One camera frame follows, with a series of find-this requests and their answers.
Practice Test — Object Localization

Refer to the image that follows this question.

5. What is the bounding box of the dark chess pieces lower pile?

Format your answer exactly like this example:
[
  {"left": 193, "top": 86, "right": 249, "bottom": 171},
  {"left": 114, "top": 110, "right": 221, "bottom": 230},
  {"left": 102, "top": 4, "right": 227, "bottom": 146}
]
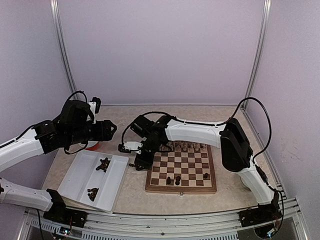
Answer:
[{"left": 87, "top": 187, "right": 99, "bottom": 202}]

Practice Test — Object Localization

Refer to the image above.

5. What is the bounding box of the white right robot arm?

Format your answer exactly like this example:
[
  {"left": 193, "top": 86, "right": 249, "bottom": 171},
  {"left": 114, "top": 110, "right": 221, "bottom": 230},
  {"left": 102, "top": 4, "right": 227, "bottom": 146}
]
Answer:
[{"left": 130, "top": 115, "right": 279, "bottom": 222}]

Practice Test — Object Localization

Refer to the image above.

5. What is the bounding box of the pale green glass bowl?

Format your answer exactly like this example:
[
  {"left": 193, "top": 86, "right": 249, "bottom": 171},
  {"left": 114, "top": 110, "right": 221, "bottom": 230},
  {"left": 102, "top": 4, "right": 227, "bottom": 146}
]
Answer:
[{"left": 240, "top": 177, "right": 252, "bottom": 192}]

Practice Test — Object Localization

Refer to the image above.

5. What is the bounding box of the white plastic divided tray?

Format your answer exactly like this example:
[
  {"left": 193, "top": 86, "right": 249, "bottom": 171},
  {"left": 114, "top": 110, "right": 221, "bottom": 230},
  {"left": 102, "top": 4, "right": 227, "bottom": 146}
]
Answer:
[{"left": 57, "top": 150, "right": 129, "bottom": 213}]

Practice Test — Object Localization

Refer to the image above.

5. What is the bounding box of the aluminium corner post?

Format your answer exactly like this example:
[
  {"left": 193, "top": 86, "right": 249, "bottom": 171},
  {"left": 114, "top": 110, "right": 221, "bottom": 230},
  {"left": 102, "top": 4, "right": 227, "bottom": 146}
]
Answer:
[
  {"left": 49, "top": 0, "right": 78, "bottom": 94},
  {"left": 245, "top": 0, "right": 272, "bottom": 98}
]

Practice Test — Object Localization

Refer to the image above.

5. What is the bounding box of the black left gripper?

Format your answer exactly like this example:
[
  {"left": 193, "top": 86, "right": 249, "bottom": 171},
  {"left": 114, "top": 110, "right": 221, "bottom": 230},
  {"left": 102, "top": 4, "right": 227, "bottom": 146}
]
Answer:
[{"left": 66, "top": 119, "right": 117, "bottom": 146}]

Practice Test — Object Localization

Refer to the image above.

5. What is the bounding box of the dark chess pieces pile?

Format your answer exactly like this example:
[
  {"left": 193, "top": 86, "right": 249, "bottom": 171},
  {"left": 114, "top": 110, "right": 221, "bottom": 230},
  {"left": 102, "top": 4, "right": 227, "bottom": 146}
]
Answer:
[
  {"left": 95, "top": 157, "right": 111, "bottom": 173},
  {"left": 87, "top": 187, "right": 99, "bottom": 202}
]

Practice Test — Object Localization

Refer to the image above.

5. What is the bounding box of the left aluminium corner post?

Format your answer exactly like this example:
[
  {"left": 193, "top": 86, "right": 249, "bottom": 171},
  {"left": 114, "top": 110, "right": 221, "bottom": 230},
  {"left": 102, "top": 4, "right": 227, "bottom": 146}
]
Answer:
[{"left": 49, "top": 0, "right": 78, "bottom": 94}]

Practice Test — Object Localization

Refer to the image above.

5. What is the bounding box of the aluminium front rail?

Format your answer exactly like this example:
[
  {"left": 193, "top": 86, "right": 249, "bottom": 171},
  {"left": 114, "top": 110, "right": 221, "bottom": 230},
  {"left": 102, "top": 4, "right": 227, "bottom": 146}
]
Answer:
[{"left": 22, "top": 197, "right": 306, "bottom": 240}]

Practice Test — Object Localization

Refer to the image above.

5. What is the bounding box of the row of white chess pieces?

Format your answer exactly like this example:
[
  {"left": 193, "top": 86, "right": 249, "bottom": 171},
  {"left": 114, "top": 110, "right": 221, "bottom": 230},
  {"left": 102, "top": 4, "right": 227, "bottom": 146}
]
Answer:
[{"left": 160, "top": 141, "right": 207, "bottom": 153}]

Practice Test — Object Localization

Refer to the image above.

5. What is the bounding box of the dark chess pieces upper pile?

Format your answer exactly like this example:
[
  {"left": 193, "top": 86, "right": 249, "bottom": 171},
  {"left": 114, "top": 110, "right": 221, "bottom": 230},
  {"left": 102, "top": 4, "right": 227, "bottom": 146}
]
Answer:
[{"left": 95, "top": 157, "right": 111, "bottom": 173}]

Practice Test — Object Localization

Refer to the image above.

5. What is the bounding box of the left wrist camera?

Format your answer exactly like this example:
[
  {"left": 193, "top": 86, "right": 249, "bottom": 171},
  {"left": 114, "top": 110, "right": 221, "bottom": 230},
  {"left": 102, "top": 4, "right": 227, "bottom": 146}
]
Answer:
[{"left": 88, "top": 96, "right": 102, "bottom": 114}]

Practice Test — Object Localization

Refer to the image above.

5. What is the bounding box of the wooden chess board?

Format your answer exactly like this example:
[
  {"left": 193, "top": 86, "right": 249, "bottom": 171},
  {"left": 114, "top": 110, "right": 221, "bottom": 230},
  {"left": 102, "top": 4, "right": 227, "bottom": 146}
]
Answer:
[{"left": 145, "top": 144, "right": 217, "bottom": 195}]

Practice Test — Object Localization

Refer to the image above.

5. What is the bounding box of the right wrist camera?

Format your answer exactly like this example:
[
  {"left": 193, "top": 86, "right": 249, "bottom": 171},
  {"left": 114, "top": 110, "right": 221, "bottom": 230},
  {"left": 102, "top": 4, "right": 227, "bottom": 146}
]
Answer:
[{"left": 118, "top": 141, "right": 143, "bottom": 154}]

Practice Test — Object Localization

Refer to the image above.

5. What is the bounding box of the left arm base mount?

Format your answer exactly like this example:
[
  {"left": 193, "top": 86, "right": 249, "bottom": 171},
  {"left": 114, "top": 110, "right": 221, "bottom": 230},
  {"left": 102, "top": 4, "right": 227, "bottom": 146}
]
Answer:
[{"left": 43, "top": 188, "right": 88, "bottom": 228}]

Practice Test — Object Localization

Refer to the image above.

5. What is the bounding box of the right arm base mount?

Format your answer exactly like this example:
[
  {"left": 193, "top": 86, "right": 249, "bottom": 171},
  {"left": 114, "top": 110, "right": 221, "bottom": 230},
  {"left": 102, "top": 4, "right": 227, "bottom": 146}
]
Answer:
[{"left": 238, "top": 192, "right": 283, "bottom": 227}]

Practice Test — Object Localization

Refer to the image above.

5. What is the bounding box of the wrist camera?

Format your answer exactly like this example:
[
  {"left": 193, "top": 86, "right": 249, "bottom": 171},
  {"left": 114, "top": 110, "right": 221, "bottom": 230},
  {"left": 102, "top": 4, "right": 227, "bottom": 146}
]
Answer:
[
  {"left": 88, "top": 96, "right": 102, "bottom": 114},
  {"left": 118, "top": 141, "right": 143, "bottom": 154}
]

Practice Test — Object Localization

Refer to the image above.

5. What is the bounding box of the right aluminium corner post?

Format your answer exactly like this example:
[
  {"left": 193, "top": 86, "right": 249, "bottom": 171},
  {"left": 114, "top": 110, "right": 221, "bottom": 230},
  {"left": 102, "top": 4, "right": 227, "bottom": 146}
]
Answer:
[{"left": 245, "top": 0, "right": 272, "bottom": 98}]

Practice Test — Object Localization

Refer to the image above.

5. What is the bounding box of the red white bowl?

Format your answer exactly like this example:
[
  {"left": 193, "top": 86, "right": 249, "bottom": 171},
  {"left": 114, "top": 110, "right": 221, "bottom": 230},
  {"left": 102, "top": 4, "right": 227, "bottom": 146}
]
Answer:
[{"left": 85, "top": 141, "right": 100, "bottom": 151}]

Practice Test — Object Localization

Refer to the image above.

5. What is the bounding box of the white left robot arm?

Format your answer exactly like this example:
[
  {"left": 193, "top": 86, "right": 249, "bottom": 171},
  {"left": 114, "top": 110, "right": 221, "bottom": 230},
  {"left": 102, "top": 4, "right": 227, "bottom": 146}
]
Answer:
[{"left": 0, "top": 97, "right": 117, "bottom": 223}]

